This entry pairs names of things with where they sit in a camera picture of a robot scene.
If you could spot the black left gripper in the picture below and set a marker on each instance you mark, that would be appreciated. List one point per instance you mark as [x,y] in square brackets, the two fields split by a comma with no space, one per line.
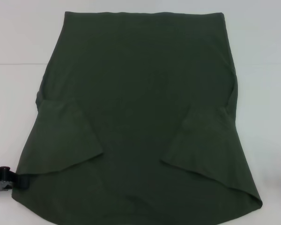
[0,174]

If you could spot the dark green printed t-shirt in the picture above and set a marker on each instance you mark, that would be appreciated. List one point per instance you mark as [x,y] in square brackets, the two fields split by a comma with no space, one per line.
[135,93]

